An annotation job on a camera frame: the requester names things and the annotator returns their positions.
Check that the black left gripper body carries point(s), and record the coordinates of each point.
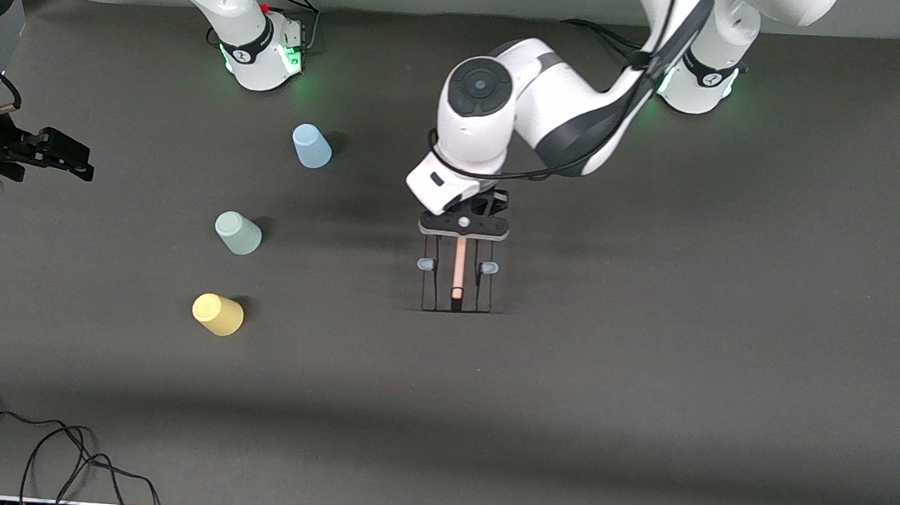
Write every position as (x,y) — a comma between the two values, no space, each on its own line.
(487,205)

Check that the pale green plastic cup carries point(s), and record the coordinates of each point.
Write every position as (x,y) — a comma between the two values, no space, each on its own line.
(238,233)

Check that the light blue plastic cup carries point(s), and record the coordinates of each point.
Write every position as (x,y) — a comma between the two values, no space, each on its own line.
(311,146)

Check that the yellow plastic cup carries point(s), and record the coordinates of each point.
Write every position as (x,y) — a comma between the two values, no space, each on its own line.
(218,314)

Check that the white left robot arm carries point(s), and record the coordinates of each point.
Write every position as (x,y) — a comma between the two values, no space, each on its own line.
(476,126)

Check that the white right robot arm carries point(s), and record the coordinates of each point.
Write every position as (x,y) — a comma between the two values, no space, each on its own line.
(250,36)

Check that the dark grey table mat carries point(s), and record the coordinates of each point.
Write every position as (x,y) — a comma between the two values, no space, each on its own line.
(649,380)

